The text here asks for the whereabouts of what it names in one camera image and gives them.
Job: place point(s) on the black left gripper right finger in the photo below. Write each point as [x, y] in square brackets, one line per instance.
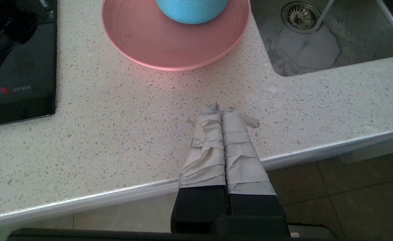
[246, 174]

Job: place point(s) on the pink plate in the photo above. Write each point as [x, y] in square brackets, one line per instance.
[169, 43]

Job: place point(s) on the round metal drain strainer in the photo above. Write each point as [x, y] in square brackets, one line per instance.
[298, 15]

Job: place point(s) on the stainless steel sink basin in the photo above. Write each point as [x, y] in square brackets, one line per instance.
[350, 50]

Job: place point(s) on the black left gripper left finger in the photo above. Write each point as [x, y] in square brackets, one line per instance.
[203, 167]

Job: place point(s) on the teal bowl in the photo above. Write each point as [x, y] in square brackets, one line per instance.
[191, 11]

